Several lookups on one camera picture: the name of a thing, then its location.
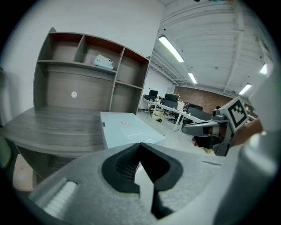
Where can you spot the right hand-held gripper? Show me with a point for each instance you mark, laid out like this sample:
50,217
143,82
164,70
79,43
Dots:
236,111

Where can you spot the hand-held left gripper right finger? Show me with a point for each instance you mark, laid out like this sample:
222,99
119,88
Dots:
188,175

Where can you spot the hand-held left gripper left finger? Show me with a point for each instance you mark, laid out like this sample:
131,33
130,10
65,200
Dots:
87,186

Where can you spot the light grey folder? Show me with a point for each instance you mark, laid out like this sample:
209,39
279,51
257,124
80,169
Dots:
127,131

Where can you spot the person's right forearm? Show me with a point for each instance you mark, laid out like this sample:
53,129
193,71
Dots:
248,131

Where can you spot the dark desk divider panel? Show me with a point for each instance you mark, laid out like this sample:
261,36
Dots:
169,103
199,113

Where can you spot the black office chair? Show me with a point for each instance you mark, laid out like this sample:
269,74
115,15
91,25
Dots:
174,116

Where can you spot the long white office table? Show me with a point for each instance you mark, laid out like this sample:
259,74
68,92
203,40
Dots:
175,112

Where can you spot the black monitor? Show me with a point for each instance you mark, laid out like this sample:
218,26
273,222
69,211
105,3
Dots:
171,97
153,93

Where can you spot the beige round bin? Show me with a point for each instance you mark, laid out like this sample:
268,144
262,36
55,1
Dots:
158,113

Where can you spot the long ceiling light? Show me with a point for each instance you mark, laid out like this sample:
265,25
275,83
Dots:
192,78
264,69
245,89
171,48

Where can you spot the grey wooden desk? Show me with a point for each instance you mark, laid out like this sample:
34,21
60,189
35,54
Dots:
55,129

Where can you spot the pink cardboard box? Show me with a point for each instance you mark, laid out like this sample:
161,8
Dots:
23,173

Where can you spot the person's white clothing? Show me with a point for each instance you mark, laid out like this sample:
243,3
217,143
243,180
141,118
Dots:
256,175

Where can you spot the green chair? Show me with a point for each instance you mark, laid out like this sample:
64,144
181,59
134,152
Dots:
4,151

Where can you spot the grey wooden shelf hutch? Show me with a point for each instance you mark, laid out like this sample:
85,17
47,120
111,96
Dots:
87,88

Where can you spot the white and blue box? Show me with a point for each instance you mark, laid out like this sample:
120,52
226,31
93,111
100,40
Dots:
103,62

